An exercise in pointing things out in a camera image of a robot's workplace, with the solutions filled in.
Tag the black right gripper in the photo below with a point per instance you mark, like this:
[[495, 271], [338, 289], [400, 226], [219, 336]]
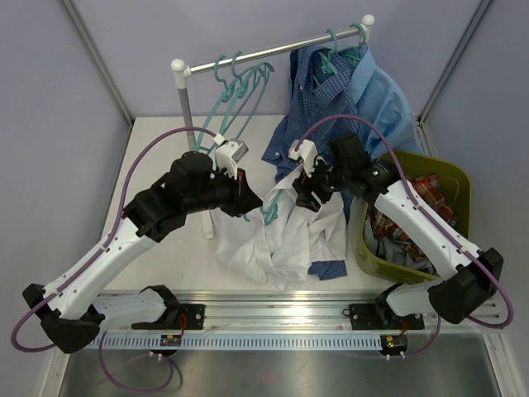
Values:
[[306, 186]]

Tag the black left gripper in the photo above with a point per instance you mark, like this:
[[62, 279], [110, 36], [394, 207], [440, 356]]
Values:
[[244, 198]]

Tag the teal hanger of white shirt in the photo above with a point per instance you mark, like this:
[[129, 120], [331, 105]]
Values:
[[276, 210]]

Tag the white shirt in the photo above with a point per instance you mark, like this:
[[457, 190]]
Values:
[[282, 257]]

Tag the grey shirt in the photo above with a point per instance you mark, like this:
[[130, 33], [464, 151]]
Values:
[[400, 252]]

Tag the teal hanger of grey shirt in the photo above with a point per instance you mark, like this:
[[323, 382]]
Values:
[[219, 95]]

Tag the teal hanger of plaid shirt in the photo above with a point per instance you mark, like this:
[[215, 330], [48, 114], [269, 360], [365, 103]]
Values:
[[240, 90]]

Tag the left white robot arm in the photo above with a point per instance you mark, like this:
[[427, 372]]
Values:
[[72, 310]]

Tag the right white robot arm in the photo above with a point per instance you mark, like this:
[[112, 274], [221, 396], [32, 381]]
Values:
[[467, 275]]

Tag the dark blue checked shirt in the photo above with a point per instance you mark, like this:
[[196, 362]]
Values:
[[310, 104]]

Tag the light blue shirt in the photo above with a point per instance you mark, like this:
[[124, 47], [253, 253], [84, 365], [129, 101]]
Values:
[[378, 99]]

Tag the teal hanger of checked shirt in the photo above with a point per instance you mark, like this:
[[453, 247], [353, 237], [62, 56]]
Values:
[[326, 60]]

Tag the teal hanger of blue shirt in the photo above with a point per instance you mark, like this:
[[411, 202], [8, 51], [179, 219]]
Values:
[[356, 53]]

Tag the green laundry basket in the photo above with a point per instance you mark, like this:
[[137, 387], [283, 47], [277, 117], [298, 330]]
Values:
[[444, 186]]

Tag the metal clothes rack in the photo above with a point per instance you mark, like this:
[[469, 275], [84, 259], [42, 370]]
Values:
[[183, 72]]

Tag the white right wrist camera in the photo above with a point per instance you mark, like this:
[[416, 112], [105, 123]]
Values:
[[305, 152]]

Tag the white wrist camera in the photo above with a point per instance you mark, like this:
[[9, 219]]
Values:
[[305, 152], [227, 155]]

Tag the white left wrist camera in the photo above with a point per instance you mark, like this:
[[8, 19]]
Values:
[[227, 155]]

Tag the aluminium mounting rail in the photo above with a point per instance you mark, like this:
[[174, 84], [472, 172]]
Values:
[[269, 312]]

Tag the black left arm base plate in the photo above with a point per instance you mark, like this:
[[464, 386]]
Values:
[[187, 316]]

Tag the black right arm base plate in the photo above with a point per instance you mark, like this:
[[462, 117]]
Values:
[[364, 317]]

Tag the white slotted cable duct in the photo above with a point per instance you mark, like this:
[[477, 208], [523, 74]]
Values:
[[234, 342]]

